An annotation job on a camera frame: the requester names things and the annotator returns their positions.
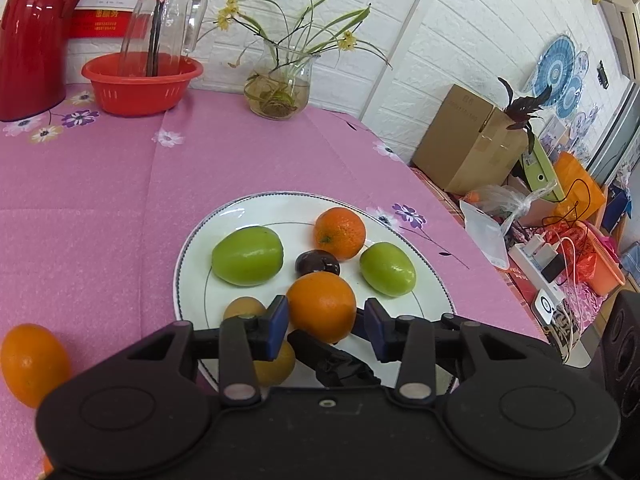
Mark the purple leafed plant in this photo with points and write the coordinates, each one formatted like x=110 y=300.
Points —
x=525 y=107

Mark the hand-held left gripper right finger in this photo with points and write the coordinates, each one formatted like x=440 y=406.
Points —
x=377 y=330

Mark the smooth orange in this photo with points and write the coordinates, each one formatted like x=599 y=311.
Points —
x=32 y=365
x=321 y=306

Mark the brown kiwi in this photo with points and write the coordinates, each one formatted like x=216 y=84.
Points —
x=243 y=307
x=276 y=367

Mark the large blue patterned wall plate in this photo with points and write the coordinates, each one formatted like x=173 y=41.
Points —
x=552 y=67

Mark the clear plastic bag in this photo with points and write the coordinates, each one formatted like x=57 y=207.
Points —
x=505 y=200

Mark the medium blue patterned wall plate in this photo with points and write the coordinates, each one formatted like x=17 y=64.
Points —
x=570 y=97

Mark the large green fruit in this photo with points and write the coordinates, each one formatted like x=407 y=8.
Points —
x=246 y=262

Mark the bumpy tangerine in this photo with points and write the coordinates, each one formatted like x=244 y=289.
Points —
x=340 y=232

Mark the red plastic basin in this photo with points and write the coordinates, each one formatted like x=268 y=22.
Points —
x=142 y=92

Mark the green box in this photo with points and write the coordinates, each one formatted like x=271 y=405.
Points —
x=542 y=170

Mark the pink floral tablecloth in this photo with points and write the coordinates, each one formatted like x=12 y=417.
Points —
x=100 y=200

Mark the small blue patterned wall plate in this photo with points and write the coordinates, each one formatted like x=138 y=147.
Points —
x=581 y=65

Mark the small green fruit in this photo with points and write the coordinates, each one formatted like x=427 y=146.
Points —
x=387 y=268

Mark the cardboard box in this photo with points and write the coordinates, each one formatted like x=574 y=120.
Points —
x=465 y=140

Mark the dark purple plum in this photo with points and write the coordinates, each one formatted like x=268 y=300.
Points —
x=317 y=262

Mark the white plastic container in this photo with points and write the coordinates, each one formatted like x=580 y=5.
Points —
x=485 y=235

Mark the black speaker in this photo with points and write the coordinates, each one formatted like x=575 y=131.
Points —
x=622 y=345

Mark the red thermos jug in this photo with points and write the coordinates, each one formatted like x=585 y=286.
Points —
x=30 y=45

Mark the white air conditioner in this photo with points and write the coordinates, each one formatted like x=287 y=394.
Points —
x=625 y=20

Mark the glass pitcher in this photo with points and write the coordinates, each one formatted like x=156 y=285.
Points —
x=160 y=20

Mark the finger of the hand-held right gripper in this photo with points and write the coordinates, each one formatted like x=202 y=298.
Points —
x=335 y=367

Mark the white power strip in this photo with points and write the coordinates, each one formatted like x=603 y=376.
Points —
x=532 y=260

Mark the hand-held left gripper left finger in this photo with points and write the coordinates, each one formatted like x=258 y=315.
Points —
x=277 y=327

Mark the wall poster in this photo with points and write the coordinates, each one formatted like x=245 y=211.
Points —
x=105 y=5

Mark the green flowering plant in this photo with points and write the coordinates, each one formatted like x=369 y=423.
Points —
x=300 y=30

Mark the white plate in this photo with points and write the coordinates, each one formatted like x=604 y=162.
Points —
x=310 y=210

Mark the black stirrer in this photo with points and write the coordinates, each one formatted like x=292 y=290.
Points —
x=155 y=35

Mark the orange bag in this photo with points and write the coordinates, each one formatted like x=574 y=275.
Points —
x=580 y=185

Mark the glass vase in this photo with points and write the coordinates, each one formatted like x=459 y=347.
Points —
x=277 y=90

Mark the small white device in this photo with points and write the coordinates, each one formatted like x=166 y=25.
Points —
x=547 y=305

